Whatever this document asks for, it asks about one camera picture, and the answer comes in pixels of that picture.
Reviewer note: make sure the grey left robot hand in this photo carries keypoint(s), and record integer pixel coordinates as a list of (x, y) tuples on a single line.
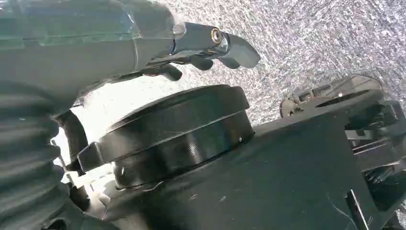
[(79, 57)]

